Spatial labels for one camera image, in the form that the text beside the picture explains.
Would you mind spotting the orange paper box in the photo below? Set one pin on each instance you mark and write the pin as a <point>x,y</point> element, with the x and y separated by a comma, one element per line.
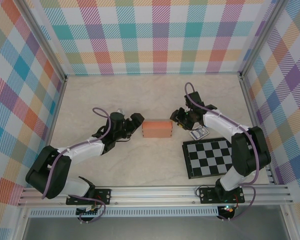
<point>157,129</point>

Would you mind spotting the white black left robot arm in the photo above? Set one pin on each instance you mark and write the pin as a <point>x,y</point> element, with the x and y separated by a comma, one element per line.
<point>82,152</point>

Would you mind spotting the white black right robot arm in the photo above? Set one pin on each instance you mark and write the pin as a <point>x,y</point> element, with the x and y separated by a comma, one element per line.
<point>222,122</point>

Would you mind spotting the blue playing card deck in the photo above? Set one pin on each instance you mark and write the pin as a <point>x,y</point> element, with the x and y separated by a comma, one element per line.
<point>199,133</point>

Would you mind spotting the black grey chessboard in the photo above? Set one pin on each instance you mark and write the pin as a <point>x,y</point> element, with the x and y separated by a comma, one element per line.
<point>205,160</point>

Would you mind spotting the left controller circuit board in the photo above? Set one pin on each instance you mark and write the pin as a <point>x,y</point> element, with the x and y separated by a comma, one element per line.
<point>88,210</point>

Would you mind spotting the controller circuit board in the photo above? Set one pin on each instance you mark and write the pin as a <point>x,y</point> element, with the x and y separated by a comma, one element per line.
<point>88,210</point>
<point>228,209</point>

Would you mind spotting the right controller circuit board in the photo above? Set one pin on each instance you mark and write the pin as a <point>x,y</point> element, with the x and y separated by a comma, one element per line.
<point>228,209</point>

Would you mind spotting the aluminium side rail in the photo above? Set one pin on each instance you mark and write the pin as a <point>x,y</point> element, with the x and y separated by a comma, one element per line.
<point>57,105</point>
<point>255,120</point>

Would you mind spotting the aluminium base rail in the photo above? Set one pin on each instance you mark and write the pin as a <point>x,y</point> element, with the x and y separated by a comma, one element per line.
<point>152,196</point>

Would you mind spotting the aluminium frame post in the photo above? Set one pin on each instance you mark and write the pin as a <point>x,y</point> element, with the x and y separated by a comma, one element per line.
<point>262,37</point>
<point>47,47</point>

